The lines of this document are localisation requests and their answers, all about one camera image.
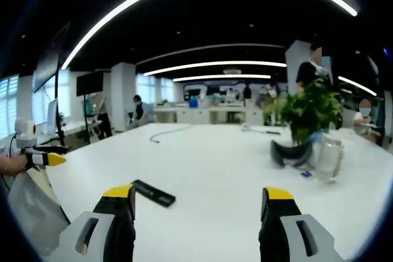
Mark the black tripod stand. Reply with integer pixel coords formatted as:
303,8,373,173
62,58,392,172
45,22,71,152

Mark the black headset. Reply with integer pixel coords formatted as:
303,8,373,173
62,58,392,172
270,139,314,168

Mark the clear glass jar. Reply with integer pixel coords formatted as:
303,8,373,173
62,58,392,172
316,133,344,183

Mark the black remote control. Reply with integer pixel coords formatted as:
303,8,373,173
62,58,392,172
131,179,176,209

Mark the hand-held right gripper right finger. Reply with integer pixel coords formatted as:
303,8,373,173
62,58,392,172
259,187,346,262

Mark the person's left hand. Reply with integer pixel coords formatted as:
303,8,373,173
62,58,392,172
0,153,29,177

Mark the grey plastic bag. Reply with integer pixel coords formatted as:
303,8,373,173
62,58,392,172
7,169,71,256

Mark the black monitor on stand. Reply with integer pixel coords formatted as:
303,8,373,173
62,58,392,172
76,71,104,97

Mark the green potted plant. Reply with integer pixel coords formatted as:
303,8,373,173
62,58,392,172
263,75,344,146

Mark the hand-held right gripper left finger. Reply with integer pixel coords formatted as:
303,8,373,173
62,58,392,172
49,183,136,262

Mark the grey cable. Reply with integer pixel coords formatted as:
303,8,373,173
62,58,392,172
149,126,197,144

